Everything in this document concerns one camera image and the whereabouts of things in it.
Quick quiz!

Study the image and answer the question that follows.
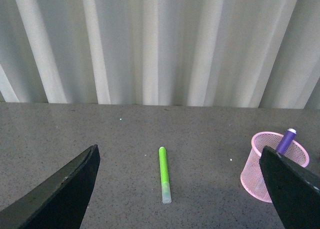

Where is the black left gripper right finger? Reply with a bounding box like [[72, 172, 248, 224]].
[[259, 146, 320, 229]]

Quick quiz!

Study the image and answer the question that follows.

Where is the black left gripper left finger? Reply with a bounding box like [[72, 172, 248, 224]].
[[0, 145, 101, 229]]

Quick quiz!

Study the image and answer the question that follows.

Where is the purple marker pen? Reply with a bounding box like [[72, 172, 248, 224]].
[[276, 128, 297, 155]]

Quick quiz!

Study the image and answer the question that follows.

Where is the pink mesh pen cup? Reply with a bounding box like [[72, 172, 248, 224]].
[[240, 131, 310, 203]]

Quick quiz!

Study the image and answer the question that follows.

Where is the green marker pen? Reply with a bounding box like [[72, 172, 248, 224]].
[[158, 146, 172, 204]]

